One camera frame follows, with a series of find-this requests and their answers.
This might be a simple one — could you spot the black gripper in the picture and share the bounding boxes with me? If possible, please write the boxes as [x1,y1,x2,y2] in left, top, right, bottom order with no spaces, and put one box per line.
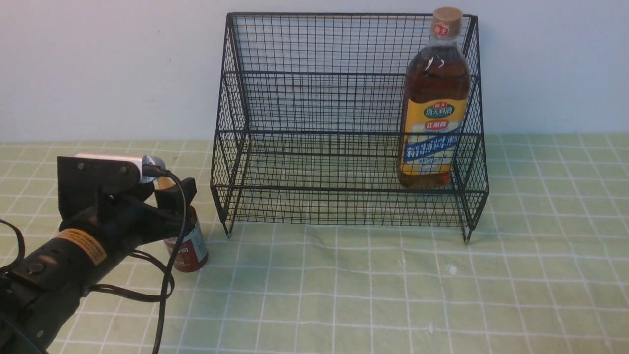
[57,156,198,250]

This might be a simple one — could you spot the small red sauce bottle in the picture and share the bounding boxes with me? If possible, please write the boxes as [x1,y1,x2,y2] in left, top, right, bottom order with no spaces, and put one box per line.
[156,177,209,273]

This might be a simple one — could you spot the large brown cooking wine bottle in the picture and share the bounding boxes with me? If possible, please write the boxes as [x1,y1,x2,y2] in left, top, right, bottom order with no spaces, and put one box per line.
[396,7,471,190]

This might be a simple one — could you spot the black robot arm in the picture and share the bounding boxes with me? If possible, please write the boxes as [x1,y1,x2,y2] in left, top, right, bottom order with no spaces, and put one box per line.
[1,154,197,354]

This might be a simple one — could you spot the green checked tablecloth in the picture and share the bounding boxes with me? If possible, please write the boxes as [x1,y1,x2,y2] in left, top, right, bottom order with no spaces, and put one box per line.
[0,134,629,354]

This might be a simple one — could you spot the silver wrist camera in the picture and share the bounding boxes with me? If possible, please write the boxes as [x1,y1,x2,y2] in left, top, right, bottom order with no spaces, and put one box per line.
[73,152,166,184]

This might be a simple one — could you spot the black wire mesh shelf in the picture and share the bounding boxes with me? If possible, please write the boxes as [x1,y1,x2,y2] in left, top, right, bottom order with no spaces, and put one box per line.
[210,12,489,243]

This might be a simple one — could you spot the black cable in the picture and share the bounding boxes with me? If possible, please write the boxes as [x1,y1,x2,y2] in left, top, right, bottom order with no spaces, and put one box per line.
[0,165,189,354]

